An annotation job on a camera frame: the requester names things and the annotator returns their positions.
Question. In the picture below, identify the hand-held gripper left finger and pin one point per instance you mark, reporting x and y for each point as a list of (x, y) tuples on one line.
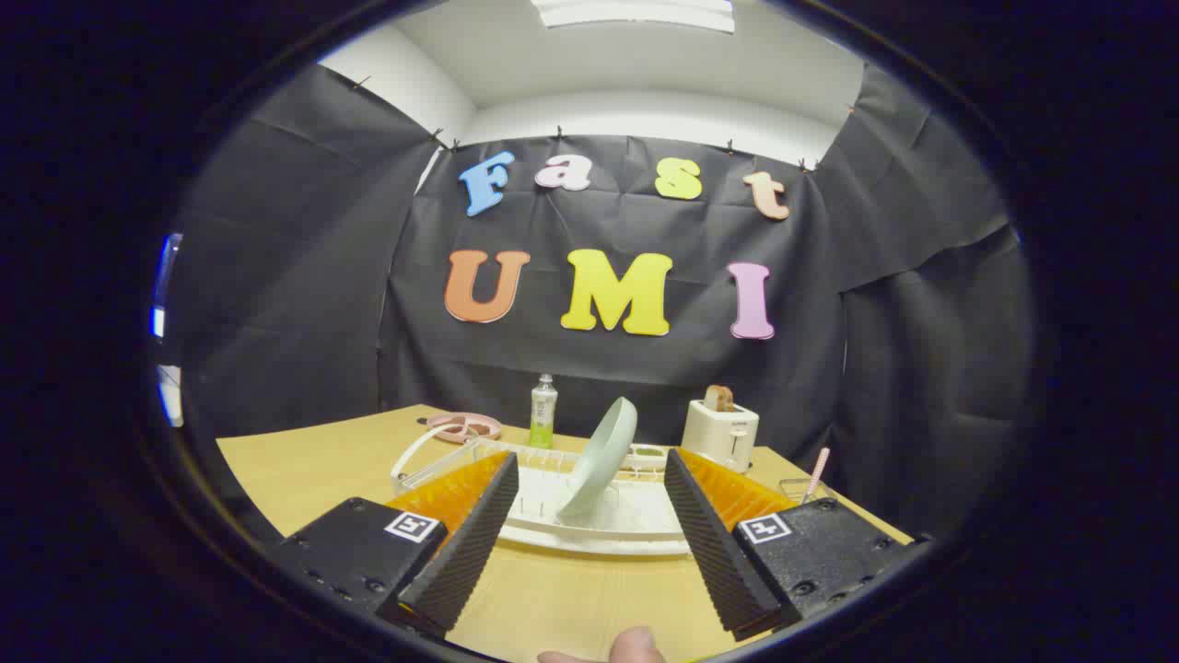
[(465, 552)]

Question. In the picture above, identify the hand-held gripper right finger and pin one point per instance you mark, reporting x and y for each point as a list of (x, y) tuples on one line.
[(723, 552)]

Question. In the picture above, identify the pale green plate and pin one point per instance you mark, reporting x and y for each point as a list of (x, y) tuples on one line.
[(603, 451)]

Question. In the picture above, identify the pink oval dish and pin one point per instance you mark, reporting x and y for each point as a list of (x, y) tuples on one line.
[(465, 428)]

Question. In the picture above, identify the small white divided dish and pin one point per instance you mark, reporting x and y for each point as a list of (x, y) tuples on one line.
[(647, 452)]

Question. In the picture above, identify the cream white toaster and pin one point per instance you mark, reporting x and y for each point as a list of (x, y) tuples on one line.
[(718, 437)]

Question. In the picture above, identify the brown toast slice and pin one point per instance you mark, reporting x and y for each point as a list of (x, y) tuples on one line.
[(718, 399)]

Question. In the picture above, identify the clear bottle with green liquid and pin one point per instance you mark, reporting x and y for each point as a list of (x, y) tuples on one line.
[(542, 414)]

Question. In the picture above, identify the black backdrop cloth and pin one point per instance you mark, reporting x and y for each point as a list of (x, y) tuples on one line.
[(322, 276)]

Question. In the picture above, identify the white ceiling light panel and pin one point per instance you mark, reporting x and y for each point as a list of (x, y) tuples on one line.
[(636, 11)]

